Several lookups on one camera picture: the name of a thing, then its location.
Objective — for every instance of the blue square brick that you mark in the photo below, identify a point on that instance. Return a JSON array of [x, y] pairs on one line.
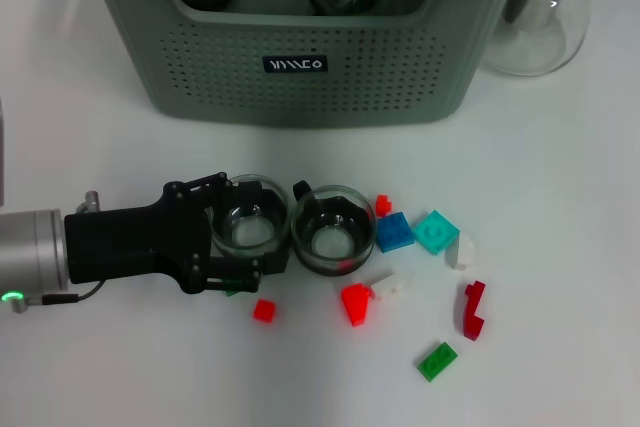
[[394, 233]]

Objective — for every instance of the teal square brick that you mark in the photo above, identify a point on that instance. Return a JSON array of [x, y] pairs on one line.
[[435, 232]]

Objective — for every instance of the silver left gripper fitting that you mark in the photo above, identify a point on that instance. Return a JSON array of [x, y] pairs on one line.
[[89, 201]]

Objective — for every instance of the grey-green perforated storage bin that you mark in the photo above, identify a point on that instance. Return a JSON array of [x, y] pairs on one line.
[[300, 97]]

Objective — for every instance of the large red sloped brick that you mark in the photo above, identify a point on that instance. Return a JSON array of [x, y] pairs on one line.
[[356, 303]]

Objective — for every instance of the small red notched brick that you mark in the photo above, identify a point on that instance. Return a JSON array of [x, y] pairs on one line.
[[383, 206]]

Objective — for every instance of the glass carafe with black lid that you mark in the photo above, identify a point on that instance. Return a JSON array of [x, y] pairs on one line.
[[540, 37]]

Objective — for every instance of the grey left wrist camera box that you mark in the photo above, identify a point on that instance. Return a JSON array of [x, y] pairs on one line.
[[1, 152]]

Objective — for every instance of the dark red curved brick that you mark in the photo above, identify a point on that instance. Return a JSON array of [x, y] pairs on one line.
[[472, 317]]

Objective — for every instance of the white chunky brick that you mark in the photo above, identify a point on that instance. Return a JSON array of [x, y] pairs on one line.
[[464, 251]]

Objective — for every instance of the green flat two-stud brick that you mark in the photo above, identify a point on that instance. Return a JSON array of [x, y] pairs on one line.
[[231, 292], [437, 361]]

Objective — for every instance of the white long brick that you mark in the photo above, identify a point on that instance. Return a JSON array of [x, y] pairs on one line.
[[390, 288]]

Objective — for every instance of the small red square brick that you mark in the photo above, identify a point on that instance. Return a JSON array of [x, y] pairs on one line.
[[263, 310]]

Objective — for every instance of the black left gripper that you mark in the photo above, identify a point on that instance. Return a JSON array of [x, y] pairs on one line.
[[130, 242]]

